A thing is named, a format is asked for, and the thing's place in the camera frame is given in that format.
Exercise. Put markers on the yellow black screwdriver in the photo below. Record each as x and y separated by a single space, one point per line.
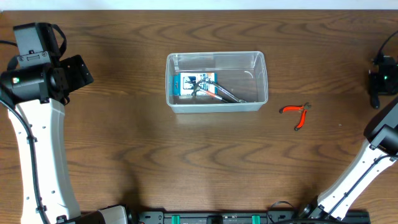
374 101

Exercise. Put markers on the blue white screwdriver box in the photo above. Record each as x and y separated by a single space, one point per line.
184 83

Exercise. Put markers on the silver ring wrench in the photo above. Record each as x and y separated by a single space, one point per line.
225 91

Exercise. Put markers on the orange black pen tool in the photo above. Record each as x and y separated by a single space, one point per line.
198 88

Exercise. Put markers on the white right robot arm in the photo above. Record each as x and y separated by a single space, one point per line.
378 152

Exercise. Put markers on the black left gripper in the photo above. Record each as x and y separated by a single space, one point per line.
78 70

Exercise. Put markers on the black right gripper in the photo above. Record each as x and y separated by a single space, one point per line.
374 86

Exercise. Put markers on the clear plastic container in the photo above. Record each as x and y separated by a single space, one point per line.
242 73

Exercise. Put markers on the black rail with green clips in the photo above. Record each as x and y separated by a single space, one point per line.
276 216

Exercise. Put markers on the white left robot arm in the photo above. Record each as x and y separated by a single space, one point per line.
35 97

